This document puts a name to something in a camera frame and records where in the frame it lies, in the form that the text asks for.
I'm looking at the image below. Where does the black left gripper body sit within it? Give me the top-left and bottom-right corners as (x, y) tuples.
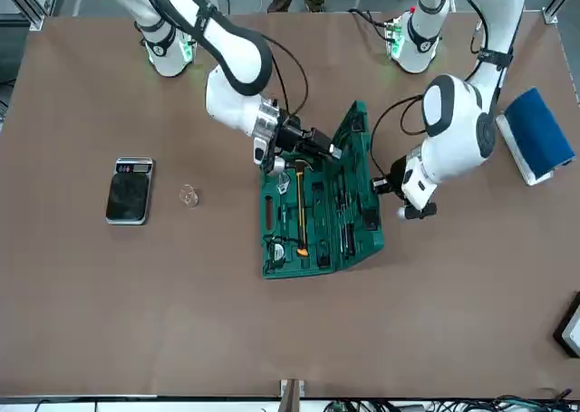
(387, 155), (411, 200)

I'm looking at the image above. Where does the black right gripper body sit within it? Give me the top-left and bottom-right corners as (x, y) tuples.
(274, 116), (314, 156)

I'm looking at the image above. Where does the green plastic toolbox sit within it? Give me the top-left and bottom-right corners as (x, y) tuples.
(260, 99), (386, 281)

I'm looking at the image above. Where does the small clear measuring cup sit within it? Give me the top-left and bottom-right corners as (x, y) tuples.
(179, 184), (200, 208)

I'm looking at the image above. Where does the silver black digital scale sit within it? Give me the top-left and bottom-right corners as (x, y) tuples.
(104, 157), (154, 226)

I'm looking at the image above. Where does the silver adjustable wrench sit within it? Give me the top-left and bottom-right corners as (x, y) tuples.
(275, 170), (295, 196)

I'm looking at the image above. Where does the tape measure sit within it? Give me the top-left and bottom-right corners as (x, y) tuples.
(266, 238), (287, 264)

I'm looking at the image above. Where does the blue cloth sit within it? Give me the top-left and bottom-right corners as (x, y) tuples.
(503, 87), (576, 181)

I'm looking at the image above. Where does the white black button box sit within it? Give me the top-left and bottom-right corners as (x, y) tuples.
(553, 292), (580, 359)

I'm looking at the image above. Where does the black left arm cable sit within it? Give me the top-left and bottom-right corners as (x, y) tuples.
(369, 93), (430, 180)

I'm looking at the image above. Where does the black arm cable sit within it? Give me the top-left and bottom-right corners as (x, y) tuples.
(260, 34), (310, 119)
(369, 93), (430, 180)

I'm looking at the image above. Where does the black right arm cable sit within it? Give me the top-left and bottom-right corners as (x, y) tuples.
(260, 34), (310, 119)

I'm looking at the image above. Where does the hammer yellow black handle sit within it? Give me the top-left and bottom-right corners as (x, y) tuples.
(280, 158), (314, 259)

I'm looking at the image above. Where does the aluminium frame post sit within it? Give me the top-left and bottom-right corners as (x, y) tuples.
(541, 0), (580, 24)
(0, 0), (52, 31)

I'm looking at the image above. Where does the camera mount post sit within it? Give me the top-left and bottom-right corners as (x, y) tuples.
(279, 378), (307, 412)

